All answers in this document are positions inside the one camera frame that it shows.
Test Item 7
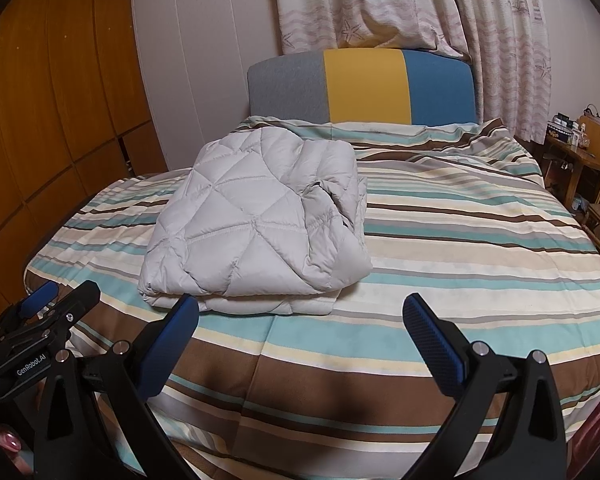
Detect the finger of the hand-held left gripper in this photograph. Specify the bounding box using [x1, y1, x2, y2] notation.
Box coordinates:
[25, 280, 102, 348]
[0, 281, 62, 332]

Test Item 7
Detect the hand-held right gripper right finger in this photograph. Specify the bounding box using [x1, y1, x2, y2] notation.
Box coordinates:
[402, 293, 568, 480]

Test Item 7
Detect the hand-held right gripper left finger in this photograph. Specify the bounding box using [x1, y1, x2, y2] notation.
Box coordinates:
[32, 293, 201, 480]

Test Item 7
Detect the light grey quilted jacket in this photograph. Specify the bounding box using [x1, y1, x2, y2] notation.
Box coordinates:
[137, 126, 374, 317]

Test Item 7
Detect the person's left hand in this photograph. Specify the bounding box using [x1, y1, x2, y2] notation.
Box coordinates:
[0, 419, 35, 479]

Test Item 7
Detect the striped bed blanket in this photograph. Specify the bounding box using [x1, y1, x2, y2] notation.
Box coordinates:
[22, 116, 600, 480]

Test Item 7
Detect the wooden wardrobe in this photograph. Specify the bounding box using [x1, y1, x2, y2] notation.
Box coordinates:
[0, 0, 169, 323]

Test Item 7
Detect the wooden desk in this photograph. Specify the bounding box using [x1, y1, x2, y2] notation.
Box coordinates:
[541, 125, 600, 213]

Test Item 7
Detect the pile of small boxes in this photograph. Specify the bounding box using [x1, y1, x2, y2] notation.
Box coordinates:
[547, 111, 590, 149]

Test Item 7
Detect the grey yellow blue headboard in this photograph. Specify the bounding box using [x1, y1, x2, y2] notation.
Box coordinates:
[247, 48, 480, 127]

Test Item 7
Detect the white ship print curtain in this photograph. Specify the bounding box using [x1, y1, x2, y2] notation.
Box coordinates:
[270, 0, 552, 147]

